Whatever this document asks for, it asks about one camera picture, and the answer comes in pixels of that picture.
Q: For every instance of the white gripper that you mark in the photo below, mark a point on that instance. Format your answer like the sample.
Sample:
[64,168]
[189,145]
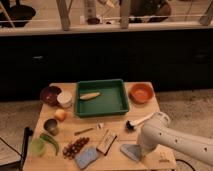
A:
[144,152]

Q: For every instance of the grey blue towel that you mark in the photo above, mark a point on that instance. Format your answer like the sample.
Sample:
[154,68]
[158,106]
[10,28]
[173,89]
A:
[132,151]

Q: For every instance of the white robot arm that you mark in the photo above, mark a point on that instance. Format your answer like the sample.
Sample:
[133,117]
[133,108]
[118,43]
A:
[155,130]

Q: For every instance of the green plastic tray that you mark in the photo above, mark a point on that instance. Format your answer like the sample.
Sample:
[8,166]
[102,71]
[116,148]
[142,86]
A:
[112,99]

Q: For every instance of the wooden block eraser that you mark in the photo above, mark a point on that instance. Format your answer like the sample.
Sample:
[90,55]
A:
[106,142]

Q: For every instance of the orange bowl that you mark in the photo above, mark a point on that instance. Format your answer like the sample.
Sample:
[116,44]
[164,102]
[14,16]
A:
[141,93]

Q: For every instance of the blue sponge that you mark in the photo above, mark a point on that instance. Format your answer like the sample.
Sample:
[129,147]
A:
[86,157]

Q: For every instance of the bunch of dark grapes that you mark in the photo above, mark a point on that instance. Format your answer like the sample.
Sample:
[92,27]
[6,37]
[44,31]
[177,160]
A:
[72,149]

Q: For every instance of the yellow corn cob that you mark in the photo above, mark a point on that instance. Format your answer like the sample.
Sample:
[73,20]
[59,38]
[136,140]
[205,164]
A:
[89,96]

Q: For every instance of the white cup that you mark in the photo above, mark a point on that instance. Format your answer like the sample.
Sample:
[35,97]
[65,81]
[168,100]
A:
[65,99]

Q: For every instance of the small metal cup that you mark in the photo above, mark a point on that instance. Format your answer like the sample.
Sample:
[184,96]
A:
[51,126]

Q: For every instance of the green chili pepper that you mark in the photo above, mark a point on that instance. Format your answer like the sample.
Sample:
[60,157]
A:
[50,140]

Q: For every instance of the green plastic cup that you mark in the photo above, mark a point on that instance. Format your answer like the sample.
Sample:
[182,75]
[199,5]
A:
[37,147]

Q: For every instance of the dark red bowl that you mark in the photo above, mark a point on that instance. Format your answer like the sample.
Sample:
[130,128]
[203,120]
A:
[49,95]

